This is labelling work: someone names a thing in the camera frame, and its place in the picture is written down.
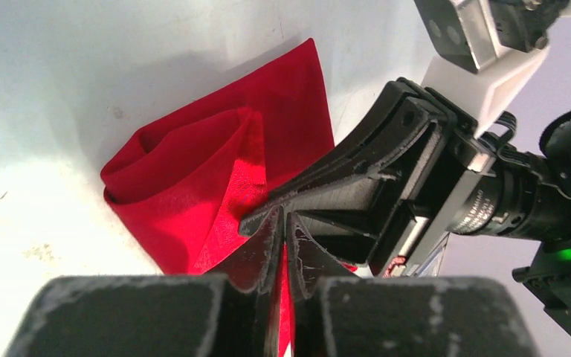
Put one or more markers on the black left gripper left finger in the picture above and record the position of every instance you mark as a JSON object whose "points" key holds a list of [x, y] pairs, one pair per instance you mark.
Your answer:
{"points": [[230, 310]]}

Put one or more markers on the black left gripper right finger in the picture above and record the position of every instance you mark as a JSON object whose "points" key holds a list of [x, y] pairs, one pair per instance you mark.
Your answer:
{"points": [[337, 313]]}

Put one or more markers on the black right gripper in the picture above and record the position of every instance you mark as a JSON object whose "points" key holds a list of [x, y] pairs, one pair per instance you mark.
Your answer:
{"points": [[351, 199]]}

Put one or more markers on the red cloth napkin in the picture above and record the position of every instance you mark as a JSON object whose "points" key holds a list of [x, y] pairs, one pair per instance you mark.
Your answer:
{"points": [[182, 183]]}

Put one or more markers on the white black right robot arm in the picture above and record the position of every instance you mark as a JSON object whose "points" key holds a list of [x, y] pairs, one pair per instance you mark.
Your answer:
{"points": [[548, 278]]}

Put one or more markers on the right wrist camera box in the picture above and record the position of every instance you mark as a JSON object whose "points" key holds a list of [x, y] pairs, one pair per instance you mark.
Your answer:
{"points": [[474, 34]]}

